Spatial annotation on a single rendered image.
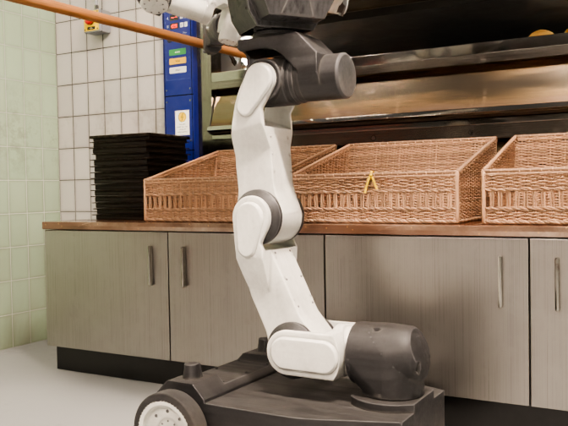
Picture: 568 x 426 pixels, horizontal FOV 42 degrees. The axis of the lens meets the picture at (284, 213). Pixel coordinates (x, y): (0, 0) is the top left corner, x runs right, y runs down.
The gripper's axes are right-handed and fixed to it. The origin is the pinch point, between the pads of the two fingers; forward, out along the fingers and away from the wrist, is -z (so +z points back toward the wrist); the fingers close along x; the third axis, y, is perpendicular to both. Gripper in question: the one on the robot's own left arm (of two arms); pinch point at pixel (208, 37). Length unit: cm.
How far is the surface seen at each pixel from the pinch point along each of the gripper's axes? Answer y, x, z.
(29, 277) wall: -46, 88, -125
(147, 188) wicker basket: -13, 49, -32
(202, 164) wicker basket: 14, 40, -51
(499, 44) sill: 92, 3, 33
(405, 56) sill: 73, 3, 5
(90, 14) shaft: -40.9, 0.0, 19.5
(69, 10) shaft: -47, 0, 24
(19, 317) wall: -52, 106, -122
